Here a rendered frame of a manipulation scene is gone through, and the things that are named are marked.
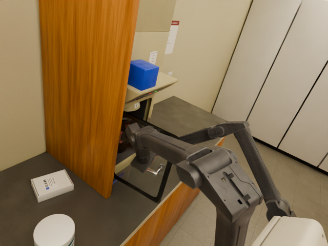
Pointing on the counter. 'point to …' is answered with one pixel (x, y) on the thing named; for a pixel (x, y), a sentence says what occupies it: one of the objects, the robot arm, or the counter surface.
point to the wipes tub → (54, 231)
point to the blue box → (142, 74)
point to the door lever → (154, 171)
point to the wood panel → (86, 82)
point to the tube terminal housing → (161, 45)
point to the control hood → (132, 92)
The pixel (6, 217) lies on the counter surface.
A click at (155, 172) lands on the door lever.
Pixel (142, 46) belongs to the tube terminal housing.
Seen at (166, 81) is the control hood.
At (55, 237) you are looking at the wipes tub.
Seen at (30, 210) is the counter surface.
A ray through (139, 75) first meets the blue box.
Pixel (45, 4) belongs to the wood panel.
